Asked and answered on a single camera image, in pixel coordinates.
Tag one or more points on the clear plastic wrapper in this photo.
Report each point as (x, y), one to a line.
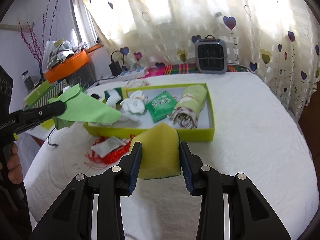
(136, 83)

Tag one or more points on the yellow sponge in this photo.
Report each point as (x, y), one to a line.
(160, 154)

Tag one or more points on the green tissue packet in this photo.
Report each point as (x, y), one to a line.
(161, 106)

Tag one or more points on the orange tray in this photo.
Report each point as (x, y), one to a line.
(66, 68)

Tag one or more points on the white textured table cover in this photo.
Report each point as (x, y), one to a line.
(254, 134)

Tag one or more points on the black power adapter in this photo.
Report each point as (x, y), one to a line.
(115, 68)

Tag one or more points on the colourful plaid cloth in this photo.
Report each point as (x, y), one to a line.
(188, 69)

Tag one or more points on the red tassel knot ornament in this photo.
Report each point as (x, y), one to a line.
(97, 163)

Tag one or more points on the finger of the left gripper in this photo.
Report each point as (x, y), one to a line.
(36, 116)

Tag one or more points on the purple flower branches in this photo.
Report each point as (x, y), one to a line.
(35, 40)

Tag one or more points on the person's left hand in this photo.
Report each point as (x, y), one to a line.
(14, 166)

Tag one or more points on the black smartphone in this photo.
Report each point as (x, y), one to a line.
(96, 96)

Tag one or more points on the rolled green patterned towel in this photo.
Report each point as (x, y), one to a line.
(187, 111)

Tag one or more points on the small white rolled sock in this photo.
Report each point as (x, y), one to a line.
(135, 103)

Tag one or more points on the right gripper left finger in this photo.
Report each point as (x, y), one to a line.
(130, 165)

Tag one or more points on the light green cloth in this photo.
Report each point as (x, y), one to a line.
(81, 107)

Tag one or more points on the striped green gift box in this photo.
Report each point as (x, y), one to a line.
(42, 93)

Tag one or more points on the grey mini heater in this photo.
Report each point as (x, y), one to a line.
(211, 56)

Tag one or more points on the white power strip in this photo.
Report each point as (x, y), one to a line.
(129, 75)

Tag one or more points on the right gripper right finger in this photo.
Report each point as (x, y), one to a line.
(190, 165)

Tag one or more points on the long white rolled sock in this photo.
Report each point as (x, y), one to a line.
(126, 115)

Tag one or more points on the heart pattern curtain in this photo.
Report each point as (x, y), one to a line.
(277, 39)

